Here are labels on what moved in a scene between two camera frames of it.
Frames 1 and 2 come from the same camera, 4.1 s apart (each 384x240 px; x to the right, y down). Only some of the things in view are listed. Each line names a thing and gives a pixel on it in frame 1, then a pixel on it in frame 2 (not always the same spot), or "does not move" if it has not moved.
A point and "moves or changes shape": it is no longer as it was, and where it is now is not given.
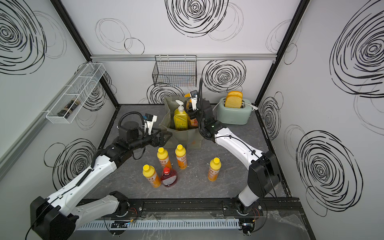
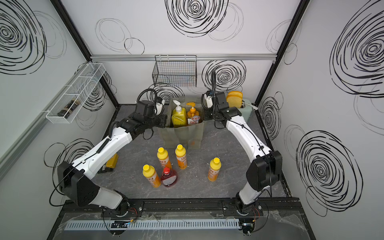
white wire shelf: (67, 106) does not move
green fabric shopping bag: (189, 139) moves or changes shape
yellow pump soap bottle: (180, 118) does not move
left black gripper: (155, 143) -> (163, 118)
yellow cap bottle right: (215, 164) does not move
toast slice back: (235, 92) does not move
